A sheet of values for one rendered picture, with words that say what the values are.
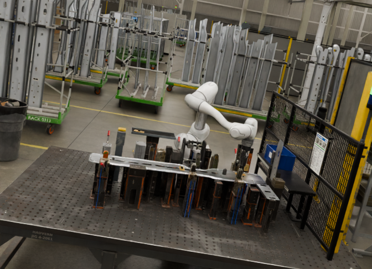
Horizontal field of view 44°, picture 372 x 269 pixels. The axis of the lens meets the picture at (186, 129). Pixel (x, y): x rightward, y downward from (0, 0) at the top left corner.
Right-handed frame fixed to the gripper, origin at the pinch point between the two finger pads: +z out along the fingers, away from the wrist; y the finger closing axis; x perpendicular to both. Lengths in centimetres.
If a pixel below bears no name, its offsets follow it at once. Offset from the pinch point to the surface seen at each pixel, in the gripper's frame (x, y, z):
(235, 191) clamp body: -8.3, 24.3, 9.5
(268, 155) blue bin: 35, -42, -3
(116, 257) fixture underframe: -89, 59, 53
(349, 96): 176, -195, -48
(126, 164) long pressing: -90, 6, 6
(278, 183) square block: 26.1, 16.8, 1.7
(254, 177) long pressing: 12.6, -1.7, 5.7
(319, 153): 54, 12, -25
